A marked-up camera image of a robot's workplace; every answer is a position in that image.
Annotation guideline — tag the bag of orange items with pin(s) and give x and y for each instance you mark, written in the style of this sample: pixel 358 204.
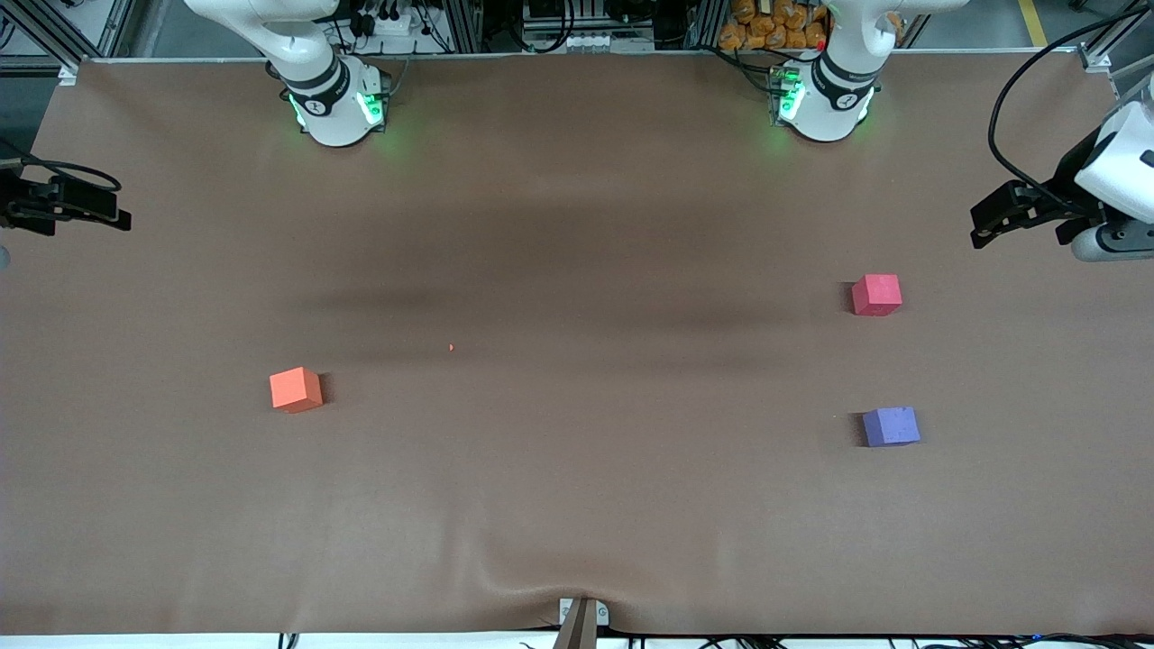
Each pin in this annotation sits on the bag of orange items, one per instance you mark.
pixel 775 22

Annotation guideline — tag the metal table edge clamp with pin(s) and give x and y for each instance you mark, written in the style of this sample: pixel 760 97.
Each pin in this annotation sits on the metal table edge clamp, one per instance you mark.
pixel 583 622

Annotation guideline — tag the orange foam block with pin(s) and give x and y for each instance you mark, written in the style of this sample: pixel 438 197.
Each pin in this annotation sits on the orange foam block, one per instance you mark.
pixel 296 389

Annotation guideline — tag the brown table cover mat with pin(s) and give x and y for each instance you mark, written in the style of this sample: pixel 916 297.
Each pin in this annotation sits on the brown table cover mat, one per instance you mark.
pixel 577 505

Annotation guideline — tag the white connector block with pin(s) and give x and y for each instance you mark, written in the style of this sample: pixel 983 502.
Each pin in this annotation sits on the white connector block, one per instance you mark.
pixel 588 41

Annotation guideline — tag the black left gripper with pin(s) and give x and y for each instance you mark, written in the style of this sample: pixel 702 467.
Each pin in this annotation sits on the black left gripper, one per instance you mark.
pixel 1066 187

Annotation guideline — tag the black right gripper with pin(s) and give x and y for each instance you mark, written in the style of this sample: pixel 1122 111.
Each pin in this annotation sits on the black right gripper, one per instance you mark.
pixel 20 205

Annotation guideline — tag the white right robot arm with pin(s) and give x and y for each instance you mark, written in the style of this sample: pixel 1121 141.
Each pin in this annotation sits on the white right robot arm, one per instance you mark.
pixel 334 104

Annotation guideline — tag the small green-lit circuit board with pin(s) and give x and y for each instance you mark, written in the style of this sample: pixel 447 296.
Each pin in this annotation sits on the small green-lit circuit board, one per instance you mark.
pixel 783 90

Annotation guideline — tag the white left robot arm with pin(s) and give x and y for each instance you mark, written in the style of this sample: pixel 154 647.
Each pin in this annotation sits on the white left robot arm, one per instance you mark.
pixel 834 108

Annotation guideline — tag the purple foam block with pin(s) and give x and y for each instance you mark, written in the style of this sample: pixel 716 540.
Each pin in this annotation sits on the purple foam block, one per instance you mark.
pixel 891 426

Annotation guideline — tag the white power strip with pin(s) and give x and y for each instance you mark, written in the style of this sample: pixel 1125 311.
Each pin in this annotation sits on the white power strip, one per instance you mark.
pixel 388 20

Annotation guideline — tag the aluminium frame rail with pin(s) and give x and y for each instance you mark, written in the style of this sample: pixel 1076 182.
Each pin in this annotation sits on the aluminium frame rail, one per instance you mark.
pixel 577 54

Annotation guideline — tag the red foam block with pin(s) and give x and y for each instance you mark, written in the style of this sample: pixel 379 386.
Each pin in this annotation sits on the red foam block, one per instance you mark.
pixel 876 295

